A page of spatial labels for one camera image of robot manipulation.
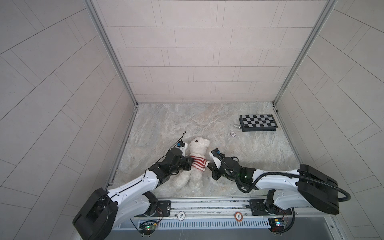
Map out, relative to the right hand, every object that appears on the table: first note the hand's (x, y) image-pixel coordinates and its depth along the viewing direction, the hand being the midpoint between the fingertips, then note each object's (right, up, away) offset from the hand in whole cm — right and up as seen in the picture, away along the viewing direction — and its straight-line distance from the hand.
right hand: (206, 168), depth 79 cm
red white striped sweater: (-3, +4, -3) cm, 6 cm away
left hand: (-4, +4, +2) cm, 6 cm away
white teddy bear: (-6, -2, -7) cm, 10 cm away
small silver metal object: (+23, +21, +23) cm, 38 cm away
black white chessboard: (+37, +23, +22) cm, 49 cm away
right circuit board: (+32, -22, -11) cm, 41 cm away
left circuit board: (-26, -21, -14) cm, 37 cm away
